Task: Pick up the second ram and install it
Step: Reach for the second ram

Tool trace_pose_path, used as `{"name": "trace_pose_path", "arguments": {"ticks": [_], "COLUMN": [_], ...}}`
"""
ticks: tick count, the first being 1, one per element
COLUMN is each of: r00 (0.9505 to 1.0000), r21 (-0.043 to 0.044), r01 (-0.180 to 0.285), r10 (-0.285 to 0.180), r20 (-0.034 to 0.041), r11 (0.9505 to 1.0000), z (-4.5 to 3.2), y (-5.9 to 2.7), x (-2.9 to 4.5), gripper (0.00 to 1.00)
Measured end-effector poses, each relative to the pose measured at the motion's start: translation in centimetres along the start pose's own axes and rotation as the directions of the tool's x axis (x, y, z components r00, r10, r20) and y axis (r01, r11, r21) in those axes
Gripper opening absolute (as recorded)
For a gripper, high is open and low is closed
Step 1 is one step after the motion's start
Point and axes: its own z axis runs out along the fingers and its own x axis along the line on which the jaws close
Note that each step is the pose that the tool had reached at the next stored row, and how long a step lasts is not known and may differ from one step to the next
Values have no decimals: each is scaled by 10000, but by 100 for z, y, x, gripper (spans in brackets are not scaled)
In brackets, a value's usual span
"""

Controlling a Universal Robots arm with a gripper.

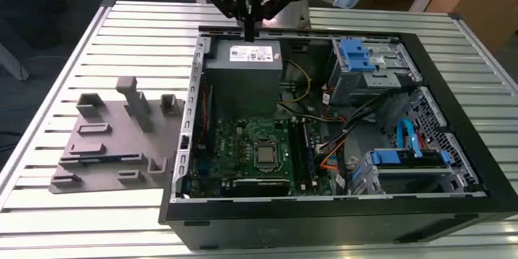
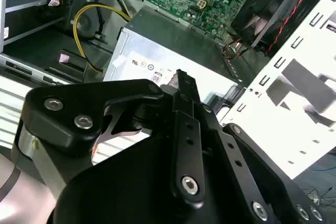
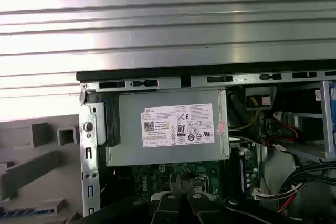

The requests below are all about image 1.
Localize blue drive carrier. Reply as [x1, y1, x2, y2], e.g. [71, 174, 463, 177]
[340, 38, 378, 73]

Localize grey power supply unit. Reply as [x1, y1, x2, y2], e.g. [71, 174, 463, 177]
[203, 39, 284, 120]

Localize grey metal drive cage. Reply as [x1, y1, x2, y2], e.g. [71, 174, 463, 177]
[330, 39, 418, 107]

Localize dark office chair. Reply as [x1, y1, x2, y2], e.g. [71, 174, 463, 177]
[0, 0, 69, 50]

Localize green motherboard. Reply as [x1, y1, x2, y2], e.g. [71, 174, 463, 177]
[189, 116, 336, 198]

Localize silver CPU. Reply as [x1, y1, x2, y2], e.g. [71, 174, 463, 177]
[255, 146, 279, 163]

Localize brown wooden cabinet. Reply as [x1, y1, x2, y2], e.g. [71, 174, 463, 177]
[424, 0, 518, 56]

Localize grey plastic parts rack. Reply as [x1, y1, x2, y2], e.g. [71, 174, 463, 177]
[48, 76, 187, 195]

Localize black CPU socket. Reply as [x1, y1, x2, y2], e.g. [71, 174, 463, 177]
[250, 138, 283, 174]

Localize white table leg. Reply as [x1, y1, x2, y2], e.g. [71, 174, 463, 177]
[0, 42, 32, 81]

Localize hard disk in blue carrier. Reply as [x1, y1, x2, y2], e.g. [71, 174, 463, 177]
[371, 148, 454, 169]

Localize black graphics card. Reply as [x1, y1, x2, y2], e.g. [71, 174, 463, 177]
[221, 178, 291, 198]

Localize grey metal disk bay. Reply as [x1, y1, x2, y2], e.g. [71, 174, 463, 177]
[350, 149, 478, 195]

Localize black open PC case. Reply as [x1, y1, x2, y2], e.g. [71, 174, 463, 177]
[156, 25, 515, 251]

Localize yellow wire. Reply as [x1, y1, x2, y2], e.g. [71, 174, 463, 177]
[282, 58, 312, 104]

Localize thin red wire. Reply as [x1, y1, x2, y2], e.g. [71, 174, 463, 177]
[197, 75, 213, 147]

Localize black cable bundle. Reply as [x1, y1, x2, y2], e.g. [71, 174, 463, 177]
[319, 87, 418, 151]

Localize orange wire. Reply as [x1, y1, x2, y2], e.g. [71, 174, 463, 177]
[319, 146, 346, 170]

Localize blue flat wire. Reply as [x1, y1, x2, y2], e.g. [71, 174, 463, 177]
[398, 118, 424, 159]

